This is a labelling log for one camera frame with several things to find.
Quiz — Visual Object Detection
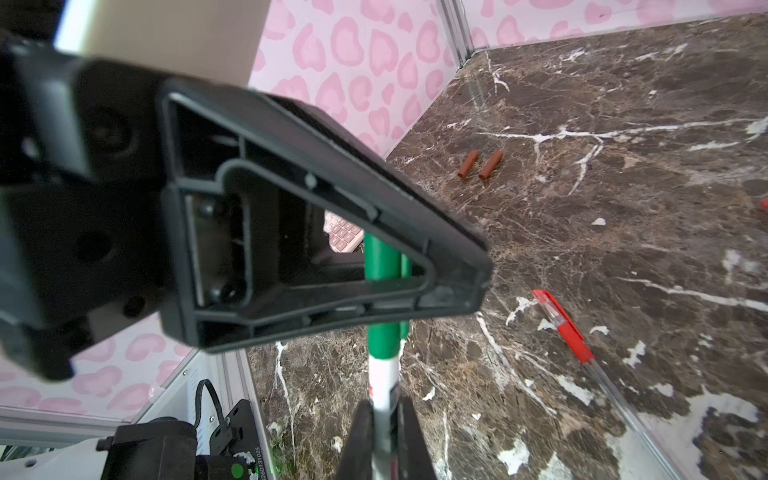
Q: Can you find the green cap marker pen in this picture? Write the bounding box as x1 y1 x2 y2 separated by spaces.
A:
364 233 411 479

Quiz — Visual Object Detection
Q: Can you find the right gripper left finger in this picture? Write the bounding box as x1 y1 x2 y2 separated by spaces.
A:
334 400 373 480

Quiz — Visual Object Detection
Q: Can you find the red pen lying alone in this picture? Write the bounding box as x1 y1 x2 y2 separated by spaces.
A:
533 289 686 479

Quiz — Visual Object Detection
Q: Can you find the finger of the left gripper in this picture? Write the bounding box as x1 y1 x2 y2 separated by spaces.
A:
1 35 493 381

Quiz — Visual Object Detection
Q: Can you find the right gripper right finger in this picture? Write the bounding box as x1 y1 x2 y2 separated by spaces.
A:
394 397 437 480

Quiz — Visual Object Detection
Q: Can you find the brown pen cap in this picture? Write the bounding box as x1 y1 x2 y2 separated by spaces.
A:
457 150 479 179
478 150 504 180

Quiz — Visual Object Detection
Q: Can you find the left corner frame post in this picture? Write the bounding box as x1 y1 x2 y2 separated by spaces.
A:
436 0 475 67

